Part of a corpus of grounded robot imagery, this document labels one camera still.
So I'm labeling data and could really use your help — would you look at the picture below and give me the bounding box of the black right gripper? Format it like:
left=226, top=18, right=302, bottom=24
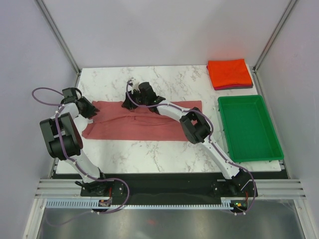
left=122, top=88, right=148, bottom=111

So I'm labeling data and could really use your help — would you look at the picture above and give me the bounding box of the pink t shirt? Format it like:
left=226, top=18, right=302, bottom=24
left=82, top=101, right=188, bottom=141

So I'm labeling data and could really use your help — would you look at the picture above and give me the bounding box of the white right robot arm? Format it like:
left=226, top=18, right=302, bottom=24
left=123, top=90, right=253, bottom=196

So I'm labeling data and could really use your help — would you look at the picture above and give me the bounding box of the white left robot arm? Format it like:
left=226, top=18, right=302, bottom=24
left=39, top=97, right=110, bottom=196

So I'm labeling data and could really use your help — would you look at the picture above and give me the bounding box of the folded orange t shirt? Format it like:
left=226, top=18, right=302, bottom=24
left=206, top=59, right=253, bottom=90

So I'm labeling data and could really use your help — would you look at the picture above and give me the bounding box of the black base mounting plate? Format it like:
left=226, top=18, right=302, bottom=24
left=53, top=170, right=288, bottom=204

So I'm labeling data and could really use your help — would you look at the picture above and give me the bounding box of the green plastic tray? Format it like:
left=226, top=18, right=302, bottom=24
left=217, top=95, right=284, bottom=163

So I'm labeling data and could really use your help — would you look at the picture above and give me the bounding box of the aluminium left corner post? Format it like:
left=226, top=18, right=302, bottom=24
left=35, top=0, right=81, bottom=76

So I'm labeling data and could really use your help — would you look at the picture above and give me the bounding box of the aluminium corner post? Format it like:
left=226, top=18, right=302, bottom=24
left=252, top=0, right=299, bottom=73
left=35, top=0, right=81, bottom=76

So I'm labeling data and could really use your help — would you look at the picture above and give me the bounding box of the white slotted cable duct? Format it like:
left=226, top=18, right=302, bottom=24
left=45, top=199, right=249, bottom=210

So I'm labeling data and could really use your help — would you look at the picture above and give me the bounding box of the aluminium right corner post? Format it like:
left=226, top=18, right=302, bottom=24
left=252, top=0, right=299, bottom=73

